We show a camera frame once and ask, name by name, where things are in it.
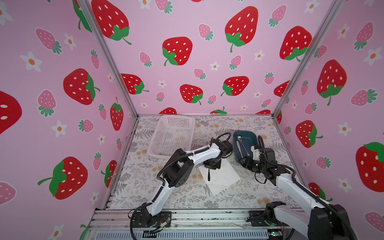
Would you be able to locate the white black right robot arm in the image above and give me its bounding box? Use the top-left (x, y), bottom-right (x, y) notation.
top-left (244, 136), bottom-right (357, 240)

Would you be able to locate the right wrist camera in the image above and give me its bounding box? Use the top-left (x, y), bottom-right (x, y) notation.
top-left (251, 146), bottom-right (261, 161)

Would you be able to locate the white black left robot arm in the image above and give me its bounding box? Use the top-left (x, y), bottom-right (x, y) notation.
top-left (130, 133), bottom-right (233, 230)

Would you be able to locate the white paper napkin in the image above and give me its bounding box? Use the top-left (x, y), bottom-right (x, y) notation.
top-left (198, 159), bottom-right (241, 196)

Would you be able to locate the right aluminium corner post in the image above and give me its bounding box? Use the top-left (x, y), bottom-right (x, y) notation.
top-left (272, 0), bottom-right (345, 120)

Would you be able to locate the teal plastic utensil tray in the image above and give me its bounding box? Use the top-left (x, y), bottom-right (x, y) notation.
top-left (233, 131), bottom-right (259, 163)

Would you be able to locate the white plastic mesh basket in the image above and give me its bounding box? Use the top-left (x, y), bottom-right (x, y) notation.
top-left (147, 115), bottom-right (196, 159)

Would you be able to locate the aluminium corner frame post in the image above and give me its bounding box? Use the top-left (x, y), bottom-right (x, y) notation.
top-left (78, 0), bottom-right (139, 120)

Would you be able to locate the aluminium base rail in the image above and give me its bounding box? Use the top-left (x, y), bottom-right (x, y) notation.
top-left (86, 208), bottom-right (337, 240)

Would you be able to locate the silver metal spoon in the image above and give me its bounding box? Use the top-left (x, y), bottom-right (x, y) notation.
top-left (237, 136), bottom-right (244, 159)

